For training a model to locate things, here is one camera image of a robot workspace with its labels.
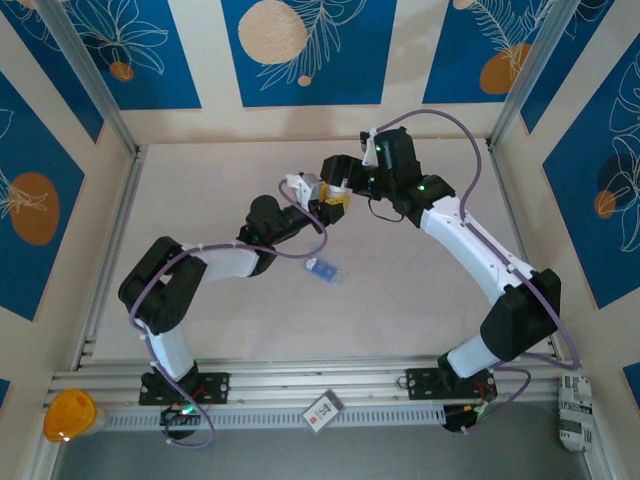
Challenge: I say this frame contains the blue transparent pill organizer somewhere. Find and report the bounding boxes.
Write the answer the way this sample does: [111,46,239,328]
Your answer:
[303,256,349,288]

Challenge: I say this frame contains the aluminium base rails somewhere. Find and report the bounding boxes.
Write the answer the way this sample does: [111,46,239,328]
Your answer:
[48,355,585,407]

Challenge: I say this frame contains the white card with red mark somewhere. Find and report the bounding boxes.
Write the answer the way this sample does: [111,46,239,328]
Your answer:
[301,388,346,433]

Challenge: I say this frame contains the black controller box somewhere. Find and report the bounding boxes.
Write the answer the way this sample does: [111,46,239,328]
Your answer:
[441,402,490,435]
[159,404,202,442]

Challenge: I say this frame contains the orange dome lamp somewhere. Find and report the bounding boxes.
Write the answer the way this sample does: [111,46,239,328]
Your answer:
[43,388,107,445]

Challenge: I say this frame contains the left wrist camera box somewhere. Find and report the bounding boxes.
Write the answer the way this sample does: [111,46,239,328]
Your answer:
[283,172,324,207]

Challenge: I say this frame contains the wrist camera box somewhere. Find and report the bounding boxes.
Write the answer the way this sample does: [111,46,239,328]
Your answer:
[358,126,382,169]
[283,172,324,207]

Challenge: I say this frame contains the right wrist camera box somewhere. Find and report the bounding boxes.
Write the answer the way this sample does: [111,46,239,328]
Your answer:
[358,126,382,169]

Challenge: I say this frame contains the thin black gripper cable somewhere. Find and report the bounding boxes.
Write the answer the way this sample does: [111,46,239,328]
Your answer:
[366,196,407,224]

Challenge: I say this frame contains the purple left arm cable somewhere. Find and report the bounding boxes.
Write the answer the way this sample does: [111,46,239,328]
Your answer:
[128,178,331,450]

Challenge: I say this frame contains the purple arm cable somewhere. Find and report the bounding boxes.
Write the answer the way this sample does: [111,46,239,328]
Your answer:
[128,178,331,450]
[373,108,583,437]

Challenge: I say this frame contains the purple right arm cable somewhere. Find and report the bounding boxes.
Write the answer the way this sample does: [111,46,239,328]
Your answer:
[373,108,583,437]

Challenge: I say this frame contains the aluminium side rail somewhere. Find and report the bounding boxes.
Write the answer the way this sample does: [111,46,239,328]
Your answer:
[487,142,565,362]
[73,147,147,372]

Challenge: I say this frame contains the aluminium frame post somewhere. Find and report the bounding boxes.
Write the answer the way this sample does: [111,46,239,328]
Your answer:
[37,0,142,157]
[487,0,574,150]

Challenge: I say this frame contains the white slotted cable duct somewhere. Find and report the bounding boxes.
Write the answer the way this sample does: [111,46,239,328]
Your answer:
[105,405,447,432]

